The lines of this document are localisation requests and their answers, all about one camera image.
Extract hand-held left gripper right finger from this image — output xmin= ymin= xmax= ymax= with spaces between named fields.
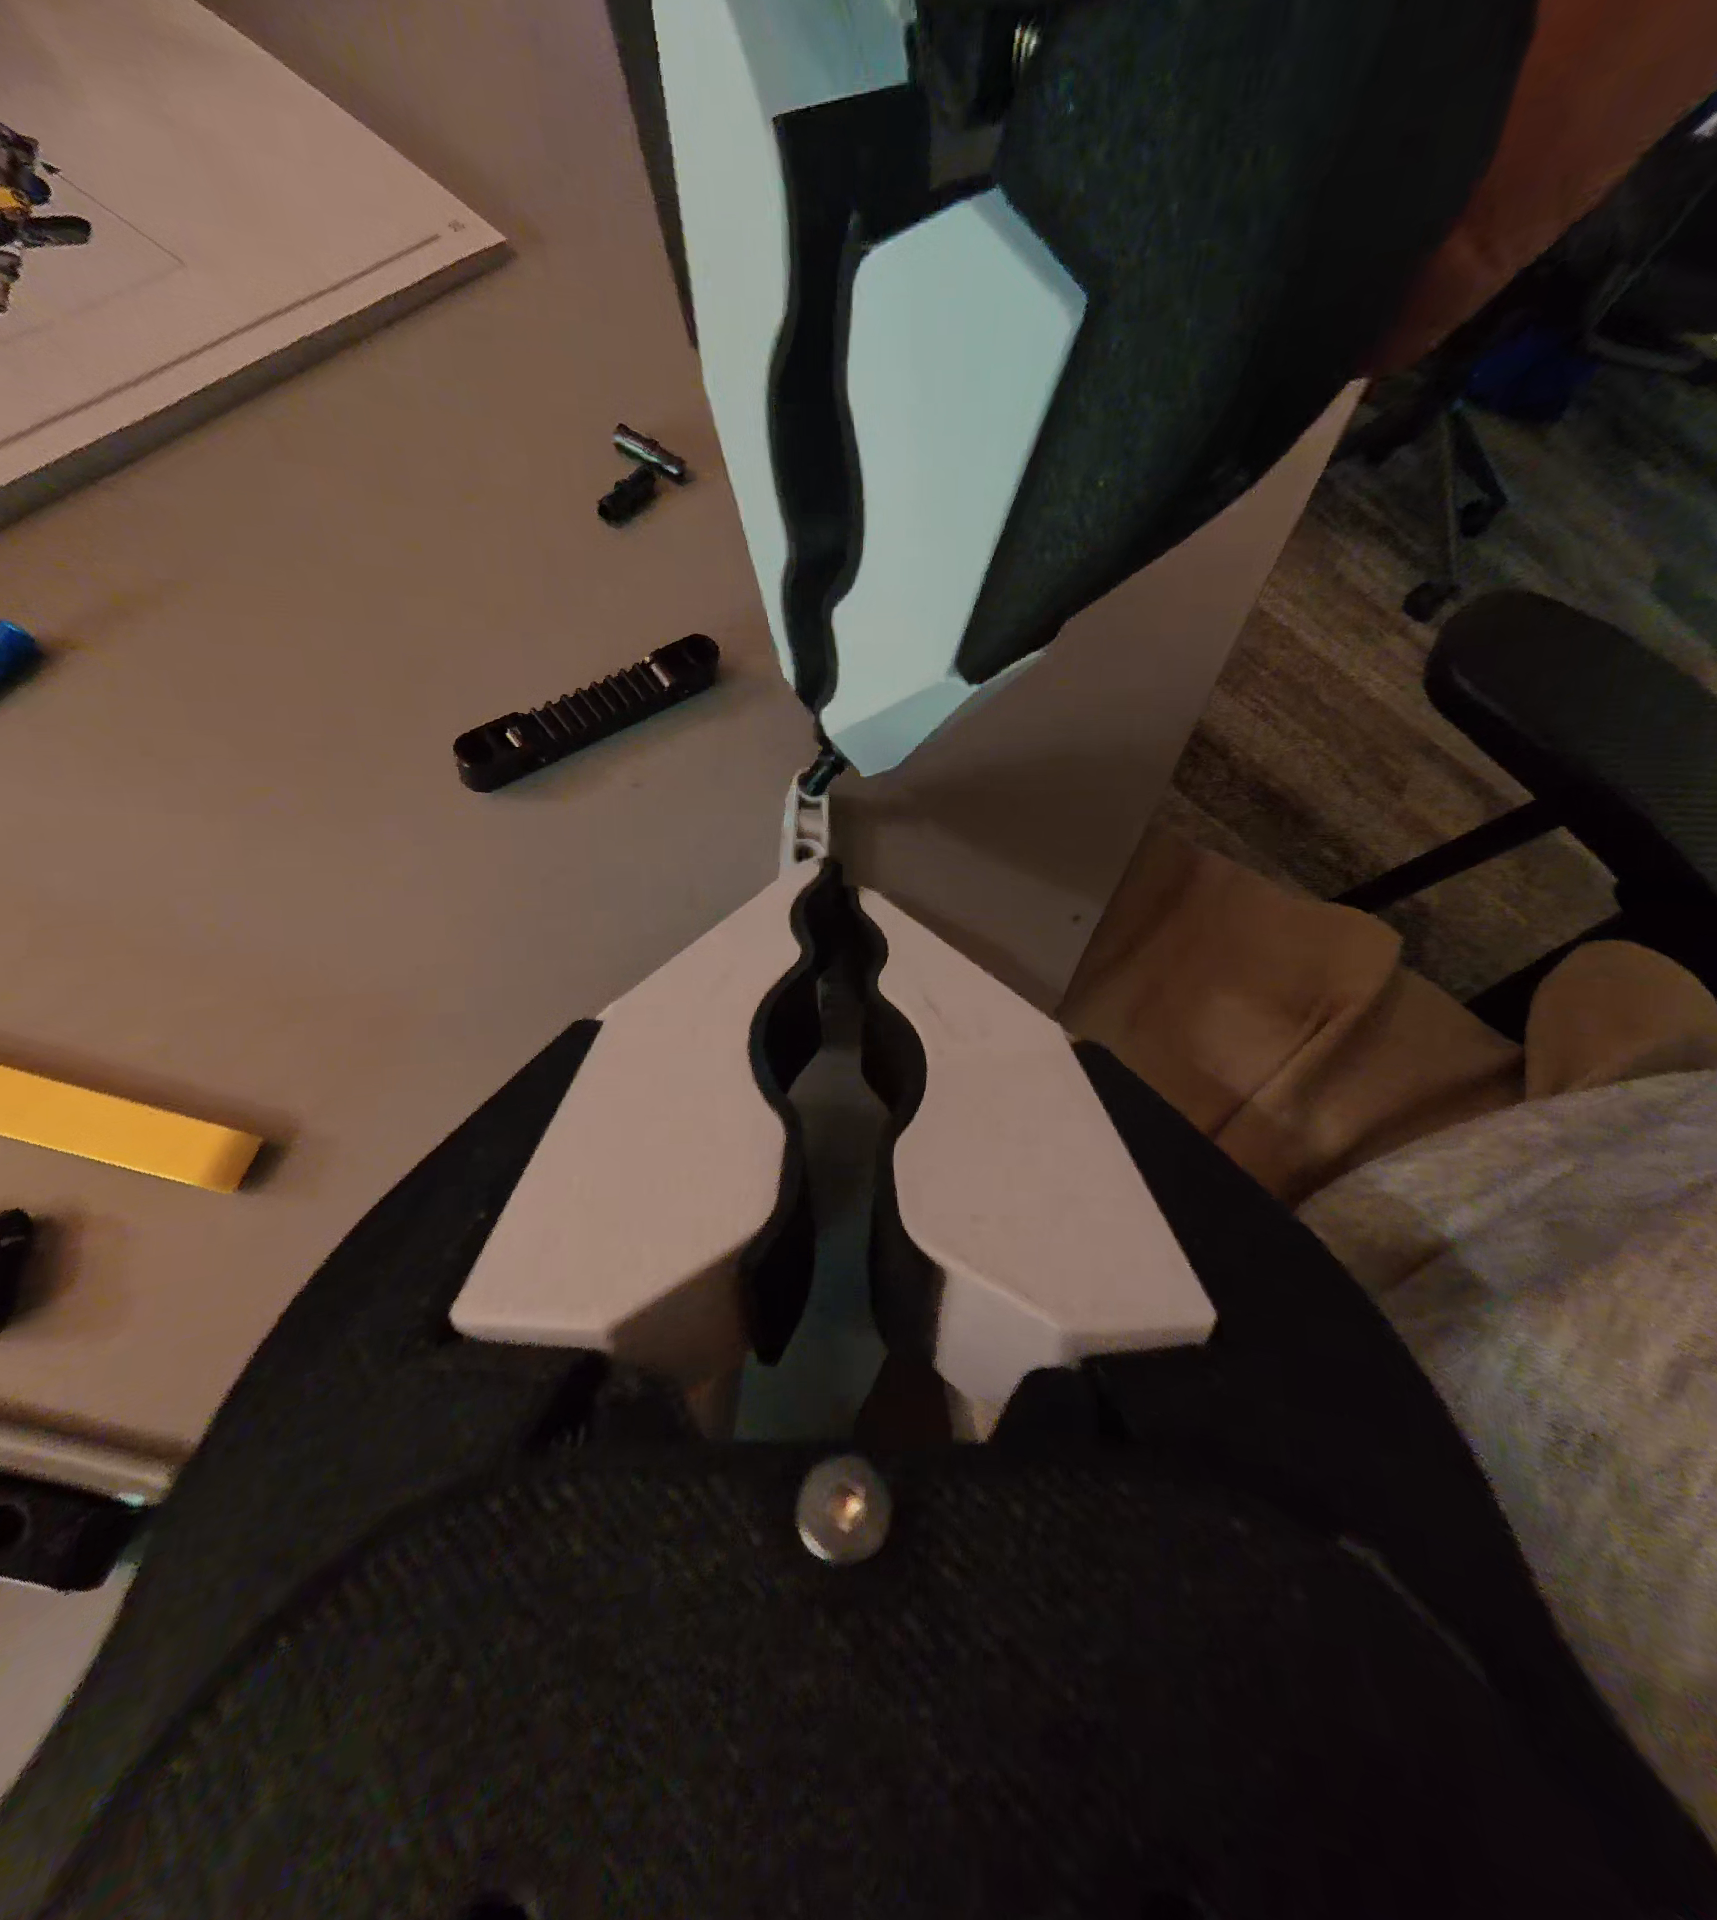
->
xmin=850 ymin=892 xmax=1220 ymax=1441

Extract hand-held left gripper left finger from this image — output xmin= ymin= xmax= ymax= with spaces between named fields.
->
xmin=449 ymin=862 xmax=861 ymax=1433

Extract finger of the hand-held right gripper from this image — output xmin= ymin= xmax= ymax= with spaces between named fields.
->
xmin=649 ymin=0 xmax=921 ymax=722
xmin=812 ymin=194 xmax=1088 ymax=778

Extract light grey lego beam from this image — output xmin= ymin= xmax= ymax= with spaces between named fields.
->
xmin=781 ymin=762 xmax=838 ymax=875

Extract person's right forearm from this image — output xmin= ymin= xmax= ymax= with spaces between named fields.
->
xmin=1360 ymin=0 xmax=1602 ymax=383

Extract black lego gear rack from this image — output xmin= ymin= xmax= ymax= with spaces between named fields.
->
xmin=452 ymin=632 xmax=723 ymax=794

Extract yellow lego strip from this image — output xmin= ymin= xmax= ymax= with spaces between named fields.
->
xmin=0 ymin=1034 xmax=265 ymax=1195

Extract lego instruction booklet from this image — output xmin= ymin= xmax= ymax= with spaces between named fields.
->
xmin=0 ymin=0 xmax=511 ymax=559

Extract dark lego beam with holes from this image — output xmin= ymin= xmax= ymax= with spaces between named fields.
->
xmin=0 ymin=1440 xmax=148 ymax=1595

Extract person's beige pants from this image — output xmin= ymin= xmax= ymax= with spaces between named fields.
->
xmin=1064 ymin=832 xmax=1717 ymax=1209

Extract black background office chair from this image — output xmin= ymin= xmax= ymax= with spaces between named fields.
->
xmin=1360 ymin=0 xmax=1717 ymax=623

